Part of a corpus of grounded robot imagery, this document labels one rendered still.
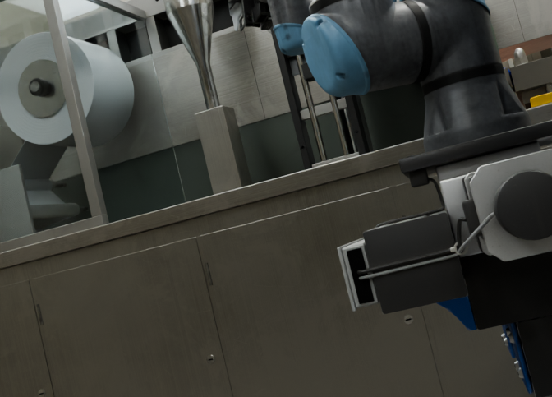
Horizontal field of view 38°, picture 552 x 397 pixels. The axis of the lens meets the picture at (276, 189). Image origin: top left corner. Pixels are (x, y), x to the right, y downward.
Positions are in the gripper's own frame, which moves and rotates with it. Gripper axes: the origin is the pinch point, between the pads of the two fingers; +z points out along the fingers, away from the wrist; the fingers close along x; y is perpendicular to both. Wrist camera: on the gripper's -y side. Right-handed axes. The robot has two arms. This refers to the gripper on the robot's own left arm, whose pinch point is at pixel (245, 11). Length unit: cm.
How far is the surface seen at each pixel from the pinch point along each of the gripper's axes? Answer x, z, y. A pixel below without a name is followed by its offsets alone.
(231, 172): 6, 63, 25
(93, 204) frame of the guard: -33, 54, 32
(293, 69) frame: 18.8, 33.9, 3.9
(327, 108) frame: 24.9, 29.1, 15.4
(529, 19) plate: 90, 38, -9
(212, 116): 2, 64, 8
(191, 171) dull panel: 0, 99, 19
